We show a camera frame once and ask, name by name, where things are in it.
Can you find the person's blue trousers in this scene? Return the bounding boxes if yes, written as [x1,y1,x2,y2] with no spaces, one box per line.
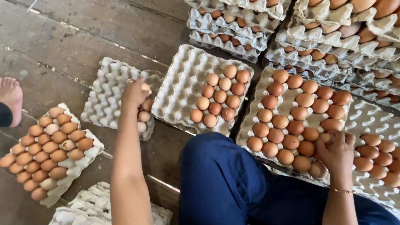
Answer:
[179,132,400,225]

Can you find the person's right hand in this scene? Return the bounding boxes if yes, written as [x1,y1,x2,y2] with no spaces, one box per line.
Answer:
[314,130,357,182]

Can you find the thin gold bracelet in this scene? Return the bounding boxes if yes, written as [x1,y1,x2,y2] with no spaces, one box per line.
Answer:
[326,185,357,195]

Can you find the stack of empty egg trays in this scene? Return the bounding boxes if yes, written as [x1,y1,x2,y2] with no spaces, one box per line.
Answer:
[48,181,173,225]

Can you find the person's left hand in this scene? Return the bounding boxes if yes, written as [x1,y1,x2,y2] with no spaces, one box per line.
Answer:
[121,77,153,110]

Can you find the group of brown eggs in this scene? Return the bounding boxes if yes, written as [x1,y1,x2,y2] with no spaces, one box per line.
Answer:
[0,107,94,201]
[246,69,353,179]
[189,64,250,129]
[353,133,400,188]

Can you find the grey cardboard egg tray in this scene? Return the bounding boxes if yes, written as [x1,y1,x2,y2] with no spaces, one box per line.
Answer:
[81,57,165,141]
[236,66,354,185]
[151,44,254,137]
[326,96,400,210]
[0,103,105,208]

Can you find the stack of filled egg trays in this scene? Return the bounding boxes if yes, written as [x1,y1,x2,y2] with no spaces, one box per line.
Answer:
[184,0,292,64]
[263,0,400,111]

